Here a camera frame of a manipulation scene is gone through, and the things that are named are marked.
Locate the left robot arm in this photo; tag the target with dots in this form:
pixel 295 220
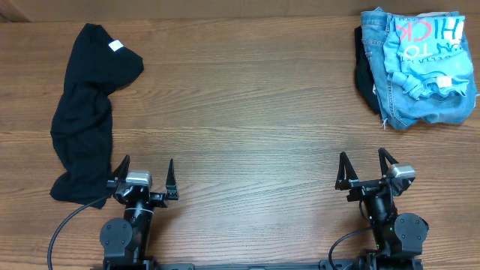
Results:
pixel 125 239

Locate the blue denim jeans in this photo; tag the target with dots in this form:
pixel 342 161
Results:
pixel 396 108

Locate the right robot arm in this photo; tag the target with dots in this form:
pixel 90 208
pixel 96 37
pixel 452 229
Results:
pixel 399 237

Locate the black folded garment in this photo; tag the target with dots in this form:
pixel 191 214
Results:
pixel 364 81

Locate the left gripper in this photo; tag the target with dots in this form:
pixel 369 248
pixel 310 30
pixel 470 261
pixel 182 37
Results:
pixel 161 199

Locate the light blue printed t-shirt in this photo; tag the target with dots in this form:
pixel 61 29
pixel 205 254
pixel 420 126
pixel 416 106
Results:
pixel 424 56

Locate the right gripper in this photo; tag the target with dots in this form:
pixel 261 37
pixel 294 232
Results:
pixel 345 181

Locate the black t-shirt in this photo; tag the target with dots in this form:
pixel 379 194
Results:
pixel 82 126

